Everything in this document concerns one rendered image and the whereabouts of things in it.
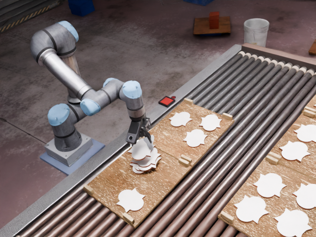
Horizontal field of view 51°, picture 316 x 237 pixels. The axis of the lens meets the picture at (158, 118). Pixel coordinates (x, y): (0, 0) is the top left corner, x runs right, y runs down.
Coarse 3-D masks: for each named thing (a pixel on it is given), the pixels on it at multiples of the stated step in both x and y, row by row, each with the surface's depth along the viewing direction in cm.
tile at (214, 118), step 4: (208, 116) 188; (212, 116) 188; (216, 116) 187; (204, 120) 186; (208, 120) 185; (212, 120) 185; (216, 120) 184; (220, 120) 184; (200, 124) 183; (204, 124) 183; (208, 124) 183; (212, 124) 182; (216, 124) 182; (204, 128) 180; (208, 128) 180; (212, 128) 180
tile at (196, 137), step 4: (188, 132) 180; (192, 132) 179; (196, 132) 179; (200, 132) 178; (188, 136) 177; (192, 136) 177; (196, 136) 176; (200, 136) 176; (204, 136) 176; (184, 140) 175; (188, 140) 175; (192, 140) 174; (196, 140) 174; (200, 140) 174; (204, 140) 174; (188, 144) 172; (192, 144) 172; (196, 144) 172; (204, 144) 172
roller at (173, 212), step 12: (300, 72) 215; (288, 84) 207; (276, 96) 199; (264, 108) 192; (252, 120) 186; (240, 144) 175; (228, 156) 168; (216, 168) 162; (204, 180) 157; (192, 192) 152; (180, 204) 148; (168, 216) 144; (156, 228) 140
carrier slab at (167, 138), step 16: (192, 112) 194; (208, 112) 192; (160, 128) 186; (176, 128) 184; (192, 128) 183; (224, 128) 180; (160, 144) 176; (176, 144) 175; (208, 144) 172; (192, 160) 165
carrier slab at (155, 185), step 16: (128, 160) 170; (160, 160) 167; (176, 160) 166; (96, 176) 164; (112, 176) 163; (128, 176) 162; (144, 176) 160; (160, 176) 159; (176, 176) 158; (96, 192) 156; (112, 192) 155; (144, 192) 153; (160, 192) 152; (112, 208) 148; (144, 208) 146
